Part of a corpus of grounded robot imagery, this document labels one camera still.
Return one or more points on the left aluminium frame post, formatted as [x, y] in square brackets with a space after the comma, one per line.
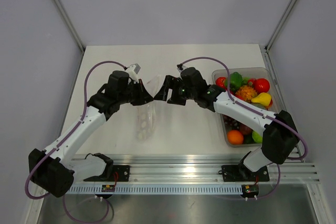
[69, 25]

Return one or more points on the aluminium frame post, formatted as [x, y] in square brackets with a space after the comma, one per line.
[279, 26]
[69, 25]

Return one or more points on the lime green fruit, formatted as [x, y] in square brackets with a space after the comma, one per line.
[256, 137]

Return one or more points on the dark purple plum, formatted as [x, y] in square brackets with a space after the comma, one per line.
[245, 130]

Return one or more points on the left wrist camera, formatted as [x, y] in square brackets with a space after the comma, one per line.
[133, 70]

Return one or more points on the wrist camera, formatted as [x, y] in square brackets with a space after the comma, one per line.
[181, 67]
[133, 70]

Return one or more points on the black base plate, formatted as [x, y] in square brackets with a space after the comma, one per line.
[240, 173]
[120, 173]

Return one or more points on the right aluminium frame post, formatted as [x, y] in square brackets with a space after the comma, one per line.
[279, 26]

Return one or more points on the aluminium mounting rail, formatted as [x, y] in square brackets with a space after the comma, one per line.
[203, 169]

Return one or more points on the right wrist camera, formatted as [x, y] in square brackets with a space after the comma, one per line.
[181, 67]

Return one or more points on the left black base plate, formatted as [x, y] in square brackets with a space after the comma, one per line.
[120, 173]

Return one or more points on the clear dotted zip bag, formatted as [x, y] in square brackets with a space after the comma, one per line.
[146, 114]

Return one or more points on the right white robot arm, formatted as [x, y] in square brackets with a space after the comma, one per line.
[277, 130]

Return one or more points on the green bell pepper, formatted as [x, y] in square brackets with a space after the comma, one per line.
[235, 81]

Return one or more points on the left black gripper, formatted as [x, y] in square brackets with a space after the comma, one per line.
[144, 96]

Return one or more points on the dark grape bunch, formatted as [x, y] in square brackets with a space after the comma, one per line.
[230, 122]

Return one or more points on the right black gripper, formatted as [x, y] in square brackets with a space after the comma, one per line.
[170, 82]

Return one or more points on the red tomato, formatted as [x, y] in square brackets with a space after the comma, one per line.
[262, 85]

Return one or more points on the yellow pear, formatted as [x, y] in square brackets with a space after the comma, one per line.
[263, 99]

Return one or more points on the white slotted cable duct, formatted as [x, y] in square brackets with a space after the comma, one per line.
[154, 189]

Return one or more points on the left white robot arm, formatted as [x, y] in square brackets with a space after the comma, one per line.
[53, 168]

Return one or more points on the orange spiky fruit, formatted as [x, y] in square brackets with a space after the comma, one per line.
[246, 93]

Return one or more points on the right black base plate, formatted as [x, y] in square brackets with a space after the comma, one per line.
[240, 173]

